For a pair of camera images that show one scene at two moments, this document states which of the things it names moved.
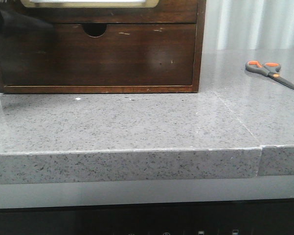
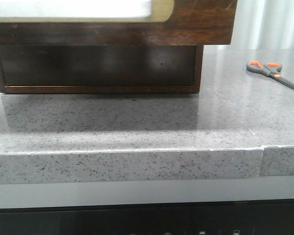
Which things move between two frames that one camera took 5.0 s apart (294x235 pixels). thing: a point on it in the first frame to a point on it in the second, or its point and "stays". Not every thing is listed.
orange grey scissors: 270,69 stays
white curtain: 253,25 stays
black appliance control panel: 282,216 stays
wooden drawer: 108,11 to 171,22
